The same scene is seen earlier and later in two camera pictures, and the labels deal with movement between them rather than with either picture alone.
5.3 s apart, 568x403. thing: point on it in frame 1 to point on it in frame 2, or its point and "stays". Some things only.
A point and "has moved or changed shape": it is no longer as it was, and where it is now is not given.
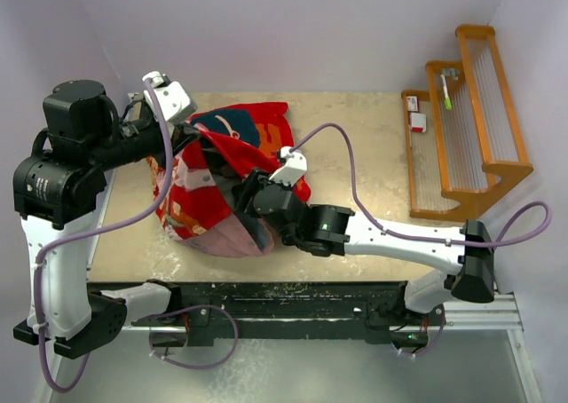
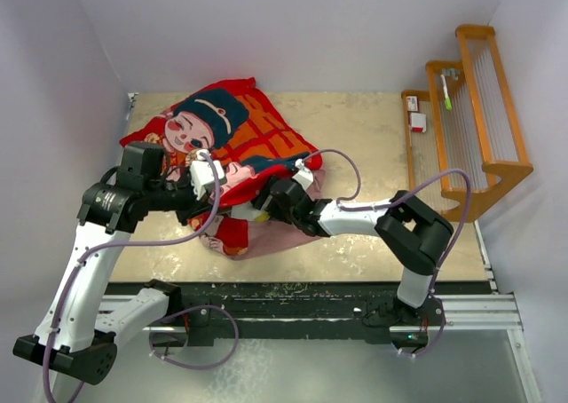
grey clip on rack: [451, 72] stays
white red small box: [418, 122] stays
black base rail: [200, 310] stays
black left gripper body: [175, 134] to [179, 196]
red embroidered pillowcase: [193, 186] has moved or changed shape
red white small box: [413, 103] stays
